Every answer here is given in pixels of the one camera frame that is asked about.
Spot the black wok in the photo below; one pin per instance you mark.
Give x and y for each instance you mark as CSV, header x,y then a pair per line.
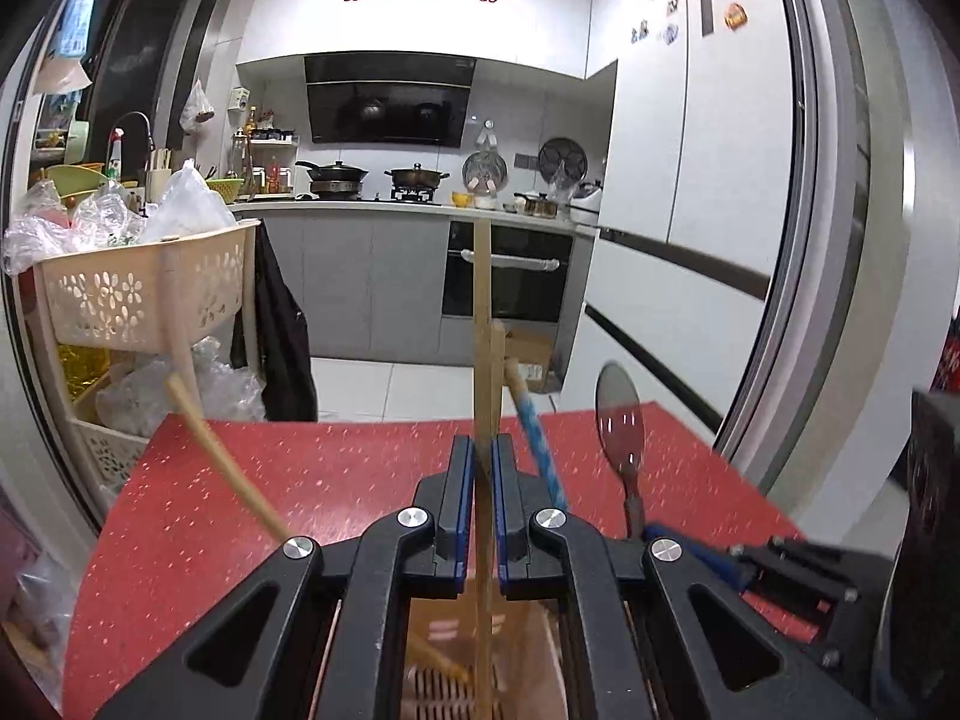
x,y
337,172

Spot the cardboard box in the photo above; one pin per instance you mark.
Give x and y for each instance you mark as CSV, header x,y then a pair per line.
x,y
534,349

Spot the round metal strainer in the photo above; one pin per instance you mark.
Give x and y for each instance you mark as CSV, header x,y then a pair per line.
x,y
484,172

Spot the beige plastic trolley cart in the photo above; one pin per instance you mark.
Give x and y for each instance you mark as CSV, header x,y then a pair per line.
x,y
112,292

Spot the clear plastic wrap bundle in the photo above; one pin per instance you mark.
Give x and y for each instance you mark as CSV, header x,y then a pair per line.
x,y
225,382

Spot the condiment rack with bottles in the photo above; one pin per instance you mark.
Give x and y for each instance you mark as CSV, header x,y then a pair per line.
x,y
270,136

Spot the beige plastic utensil holder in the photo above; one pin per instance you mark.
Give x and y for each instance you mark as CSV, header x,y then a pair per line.
x,y
442,622

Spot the blue patterned chopstick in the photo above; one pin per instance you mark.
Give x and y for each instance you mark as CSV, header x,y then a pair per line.
x,y
536,442

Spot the white countertop utensil cup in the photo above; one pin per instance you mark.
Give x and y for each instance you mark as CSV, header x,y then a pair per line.
x,y
157,184

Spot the yellow oil bottle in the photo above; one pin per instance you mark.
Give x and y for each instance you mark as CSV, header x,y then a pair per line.
x,y
79,367

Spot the green cup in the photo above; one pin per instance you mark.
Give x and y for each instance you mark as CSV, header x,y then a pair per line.
x,y
79,141

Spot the green basin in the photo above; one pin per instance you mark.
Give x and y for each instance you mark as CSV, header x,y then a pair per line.
x,y
75,180

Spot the white spray bottle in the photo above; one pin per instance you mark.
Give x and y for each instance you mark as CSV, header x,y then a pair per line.
x,y
115,161

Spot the black kitchen faucet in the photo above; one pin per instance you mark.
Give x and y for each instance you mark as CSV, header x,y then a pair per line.
x,y
152,142

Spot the round black trivet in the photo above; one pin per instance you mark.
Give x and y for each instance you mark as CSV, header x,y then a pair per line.
x,y
562,157

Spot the black hanging jacket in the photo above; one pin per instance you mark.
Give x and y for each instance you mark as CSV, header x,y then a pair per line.
x,y
281,345

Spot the small steel pot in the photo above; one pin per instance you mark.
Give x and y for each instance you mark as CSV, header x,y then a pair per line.
x,y
536,204

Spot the black built-in oven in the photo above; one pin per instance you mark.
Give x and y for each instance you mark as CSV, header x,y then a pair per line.
x,y
525,292

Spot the white wall-mounted box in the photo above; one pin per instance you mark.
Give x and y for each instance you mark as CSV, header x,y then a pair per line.
x,y
240,99

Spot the wooden chopstick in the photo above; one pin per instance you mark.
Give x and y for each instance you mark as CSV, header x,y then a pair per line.
x,y
225,457
499,375
484,315

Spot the white rice cooker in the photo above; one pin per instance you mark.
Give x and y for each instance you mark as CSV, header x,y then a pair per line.
x,y
585,202

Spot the white refrigerator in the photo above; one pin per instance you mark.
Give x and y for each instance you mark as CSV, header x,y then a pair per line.
x,y
675,165

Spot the yellow bowl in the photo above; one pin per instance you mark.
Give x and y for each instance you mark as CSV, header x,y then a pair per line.
x,y
463,200

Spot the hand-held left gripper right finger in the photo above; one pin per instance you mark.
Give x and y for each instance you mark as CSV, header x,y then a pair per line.
x,y
506,525

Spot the white plastic bag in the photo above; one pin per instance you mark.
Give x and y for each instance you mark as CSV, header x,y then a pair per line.
x,y
187,210

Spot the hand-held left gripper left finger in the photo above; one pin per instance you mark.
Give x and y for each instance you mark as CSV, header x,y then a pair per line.
x,y
459,525

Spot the black range hood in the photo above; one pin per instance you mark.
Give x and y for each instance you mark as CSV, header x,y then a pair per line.
x,y
390,112

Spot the green colander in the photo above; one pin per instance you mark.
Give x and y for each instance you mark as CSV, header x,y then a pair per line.
x,y
225,189

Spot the hanging plastic bag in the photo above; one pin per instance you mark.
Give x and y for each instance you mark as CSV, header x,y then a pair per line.
x,y
196,109

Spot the blue hanging package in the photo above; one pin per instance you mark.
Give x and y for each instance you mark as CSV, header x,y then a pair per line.
x,y
75,22

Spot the lidded cooking pot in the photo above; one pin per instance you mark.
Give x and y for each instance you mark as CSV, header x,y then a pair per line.
x,y
416,176

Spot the crumpled clear plastic bags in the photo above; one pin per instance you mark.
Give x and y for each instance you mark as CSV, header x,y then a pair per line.
x,y
90,221

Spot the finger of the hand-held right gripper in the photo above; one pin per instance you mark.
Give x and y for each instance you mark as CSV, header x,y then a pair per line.
x,y
697,551

